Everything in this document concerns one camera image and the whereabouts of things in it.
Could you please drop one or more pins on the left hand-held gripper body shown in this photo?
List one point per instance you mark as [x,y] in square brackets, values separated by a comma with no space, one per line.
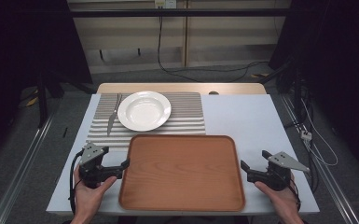
[90,161]

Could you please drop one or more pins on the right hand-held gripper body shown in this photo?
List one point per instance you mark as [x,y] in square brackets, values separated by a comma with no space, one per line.
[279,174]

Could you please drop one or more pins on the person's right hand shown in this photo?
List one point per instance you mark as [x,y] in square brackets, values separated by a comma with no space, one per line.
[284,202]

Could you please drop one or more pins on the person's left hand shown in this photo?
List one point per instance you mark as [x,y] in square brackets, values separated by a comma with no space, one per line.
[87,199]

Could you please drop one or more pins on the silver metal fork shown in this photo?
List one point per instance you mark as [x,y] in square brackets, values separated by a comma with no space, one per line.
[113,116]

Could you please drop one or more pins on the small black stick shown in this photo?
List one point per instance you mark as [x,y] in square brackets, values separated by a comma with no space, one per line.
[64,132]

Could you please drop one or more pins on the white deep plate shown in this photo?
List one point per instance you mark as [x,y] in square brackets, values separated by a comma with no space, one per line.
[144,111]

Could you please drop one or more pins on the brown wooden tray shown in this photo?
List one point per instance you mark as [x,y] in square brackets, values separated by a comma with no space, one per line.
[182,174]

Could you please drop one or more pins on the small dark round object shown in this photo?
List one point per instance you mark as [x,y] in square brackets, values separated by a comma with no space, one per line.
[213,92]

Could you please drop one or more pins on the black metal stand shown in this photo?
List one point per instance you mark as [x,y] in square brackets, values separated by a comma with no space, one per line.
[42,93]

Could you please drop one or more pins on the grey striped placemat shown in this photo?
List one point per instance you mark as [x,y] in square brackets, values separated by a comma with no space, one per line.
[186,118]

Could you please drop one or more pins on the black curtain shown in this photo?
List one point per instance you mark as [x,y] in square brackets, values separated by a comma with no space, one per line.
[24,43]
[332,62]

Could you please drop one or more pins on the black horizontal bar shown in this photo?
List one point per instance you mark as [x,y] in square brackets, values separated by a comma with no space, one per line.
[180,12]

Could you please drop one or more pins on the aluminium floor rail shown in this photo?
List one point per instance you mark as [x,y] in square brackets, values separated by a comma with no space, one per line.
[329,174]
[18,171]

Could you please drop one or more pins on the white wall socket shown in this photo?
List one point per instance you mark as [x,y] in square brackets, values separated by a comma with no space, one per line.
[165,3]

